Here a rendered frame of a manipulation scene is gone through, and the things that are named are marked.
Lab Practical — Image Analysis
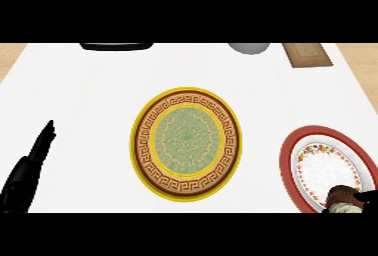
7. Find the red rimmed white floral plate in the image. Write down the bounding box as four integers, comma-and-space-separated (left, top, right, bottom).
279, 125, 378, 214

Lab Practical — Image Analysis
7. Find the grey round bowl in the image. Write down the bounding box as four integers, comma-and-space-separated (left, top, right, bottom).
226, 42, 272, 56

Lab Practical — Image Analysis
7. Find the yellow rimmed green patterned plate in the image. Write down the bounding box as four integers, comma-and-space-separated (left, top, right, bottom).
128, 86, 244, 203

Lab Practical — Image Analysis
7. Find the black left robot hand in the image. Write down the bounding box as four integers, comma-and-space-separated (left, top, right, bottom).
0, 120, 58, 214

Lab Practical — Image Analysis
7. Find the brown wooden board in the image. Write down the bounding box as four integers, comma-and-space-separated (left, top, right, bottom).
281, 42, 335, 69

